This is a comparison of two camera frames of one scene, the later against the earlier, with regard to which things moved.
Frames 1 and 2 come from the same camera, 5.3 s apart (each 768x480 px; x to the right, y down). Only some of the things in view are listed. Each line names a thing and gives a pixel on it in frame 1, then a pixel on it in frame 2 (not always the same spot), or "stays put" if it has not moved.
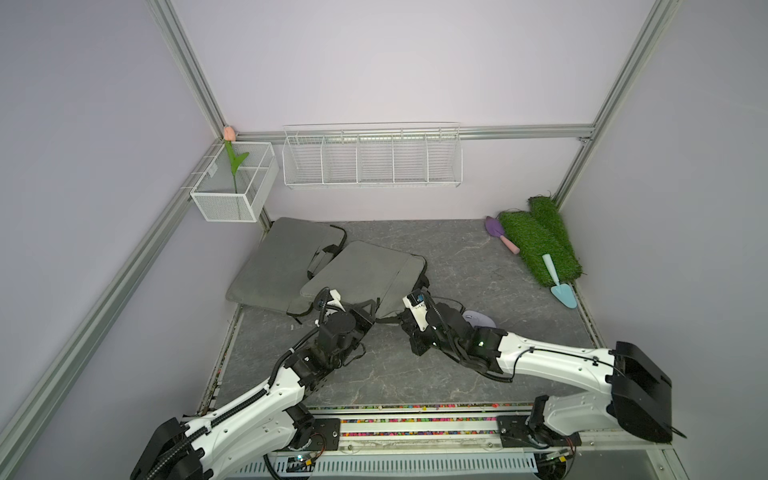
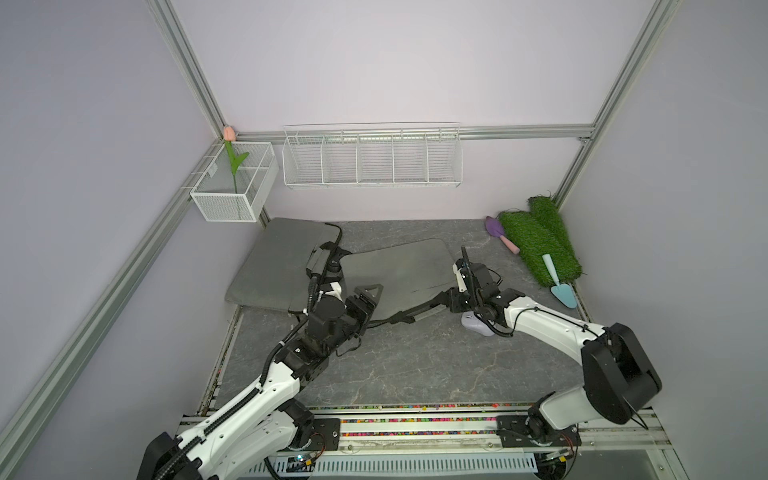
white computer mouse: [477, 319] stays put
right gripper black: [413, 335] → [453, 294]
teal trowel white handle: [561, 290] stays put
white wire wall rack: [372, 155] stays put
